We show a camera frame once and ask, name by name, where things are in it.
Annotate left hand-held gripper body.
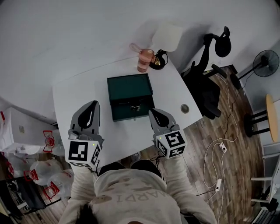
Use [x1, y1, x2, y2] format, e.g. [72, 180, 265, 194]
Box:
[65, 129, 105, 169]

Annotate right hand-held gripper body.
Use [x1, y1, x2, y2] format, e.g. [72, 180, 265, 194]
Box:
[152, 125, 187, 160]

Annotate black and silver binder clip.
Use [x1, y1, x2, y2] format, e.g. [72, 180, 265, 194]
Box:
[119, 98, 145, 112]

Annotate dark green box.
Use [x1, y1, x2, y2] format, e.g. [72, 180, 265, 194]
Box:
[106, 73, 156, 123]

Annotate person's left forearm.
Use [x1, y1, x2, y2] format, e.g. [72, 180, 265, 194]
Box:
[57, 165, 99, 224]

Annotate person's right forearm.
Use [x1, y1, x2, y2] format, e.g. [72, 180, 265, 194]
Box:
[162, 154, 217, 224]

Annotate person's grey shoe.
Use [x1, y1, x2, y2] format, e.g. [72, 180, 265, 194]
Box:
[130, 151, 142, 162]

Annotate pile of red-labelled plastic bags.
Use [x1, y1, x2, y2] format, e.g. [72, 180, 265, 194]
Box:
[0, 111, 74, 200]

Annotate person's black trousers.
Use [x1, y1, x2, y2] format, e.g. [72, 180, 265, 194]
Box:
[98, 159, 163, 178]

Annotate black office chair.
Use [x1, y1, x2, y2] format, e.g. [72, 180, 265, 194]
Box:
[181, 26, 232, 120]

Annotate white cardboard box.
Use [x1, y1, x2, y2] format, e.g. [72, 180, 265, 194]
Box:
[0, 106, 59, 154]

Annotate pink translucent cup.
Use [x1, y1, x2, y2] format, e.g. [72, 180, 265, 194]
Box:
[129, 43, 155, 73]

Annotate person's beige sweatshirt torso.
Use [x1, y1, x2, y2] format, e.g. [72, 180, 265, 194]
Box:
[88, 168, 182, 224]

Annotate white shade desk lamp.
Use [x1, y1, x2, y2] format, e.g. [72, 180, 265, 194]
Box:
[149, 22, 183, 71]

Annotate round wooden side table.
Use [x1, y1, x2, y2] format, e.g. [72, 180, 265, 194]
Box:
[243, 94, 280, 143]

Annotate white metal rack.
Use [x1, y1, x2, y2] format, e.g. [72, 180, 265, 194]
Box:
[250, 141, 280, 224]

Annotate black standing fan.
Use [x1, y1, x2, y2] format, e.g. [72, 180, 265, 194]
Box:
[230, 49, 280, 89]

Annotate white cable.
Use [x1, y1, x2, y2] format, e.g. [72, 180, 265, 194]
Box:
[203, 142, 222, 189]
[205, 150, 226, 224]
[215, 73, 239, 145]

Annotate black cable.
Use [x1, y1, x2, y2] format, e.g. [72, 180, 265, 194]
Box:
[196, 189, 217, 196]
[222, 76, 249, 144]

